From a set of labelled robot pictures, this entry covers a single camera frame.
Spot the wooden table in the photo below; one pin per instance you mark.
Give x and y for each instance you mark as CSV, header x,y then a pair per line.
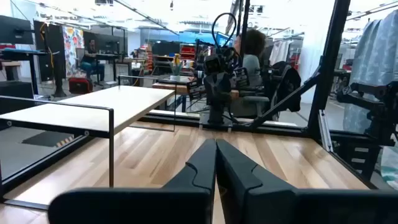
x,y
169,88

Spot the black desk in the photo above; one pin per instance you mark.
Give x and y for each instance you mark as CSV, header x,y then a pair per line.
x,y
18,54

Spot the black mat hazard stripe edge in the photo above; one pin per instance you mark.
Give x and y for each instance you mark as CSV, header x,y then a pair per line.
x,y
43,138

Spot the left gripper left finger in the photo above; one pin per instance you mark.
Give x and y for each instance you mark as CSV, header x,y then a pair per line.
x,y
199,174

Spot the person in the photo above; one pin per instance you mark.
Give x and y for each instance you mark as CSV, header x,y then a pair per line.
x,y
253,67
90,62

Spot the grey office chair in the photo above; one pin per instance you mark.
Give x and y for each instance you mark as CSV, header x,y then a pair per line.
x,y
252,99

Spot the black monitor on stand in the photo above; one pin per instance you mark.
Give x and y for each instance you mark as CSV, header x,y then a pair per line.
x,y
54,46

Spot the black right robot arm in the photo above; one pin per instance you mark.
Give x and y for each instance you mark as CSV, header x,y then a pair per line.
x,y
216,112

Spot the red rack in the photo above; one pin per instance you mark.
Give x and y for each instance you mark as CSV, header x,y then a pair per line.
x,y
187,51

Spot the white hanging garment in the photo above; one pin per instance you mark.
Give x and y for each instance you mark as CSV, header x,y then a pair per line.
x,y
280,53

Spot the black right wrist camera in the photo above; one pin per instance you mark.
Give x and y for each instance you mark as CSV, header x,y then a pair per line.
x,y
213,64

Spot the pale blue patterned fabric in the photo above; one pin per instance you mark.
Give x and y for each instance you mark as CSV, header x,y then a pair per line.
x,y
379,56

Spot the wooden shelf black metal frame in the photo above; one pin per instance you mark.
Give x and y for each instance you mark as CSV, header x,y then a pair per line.
x,y
109,102

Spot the black aluminium rig frame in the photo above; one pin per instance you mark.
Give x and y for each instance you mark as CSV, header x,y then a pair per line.
x,y
329,62

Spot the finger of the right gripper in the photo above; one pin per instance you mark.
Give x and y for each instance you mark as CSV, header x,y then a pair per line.
x,y
224,88
212,88

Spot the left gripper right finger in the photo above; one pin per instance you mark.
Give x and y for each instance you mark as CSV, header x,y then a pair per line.
x,y
239,186

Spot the black jacket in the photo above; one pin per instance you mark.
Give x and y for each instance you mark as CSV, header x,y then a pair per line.
x,y
287,84

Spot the red bag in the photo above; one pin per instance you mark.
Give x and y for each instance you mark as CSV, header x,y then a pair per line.
x,y
80,86

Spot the bright floral cloth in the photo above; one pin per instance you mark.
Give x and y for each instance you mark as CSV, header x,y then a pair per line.
x,y
73,46

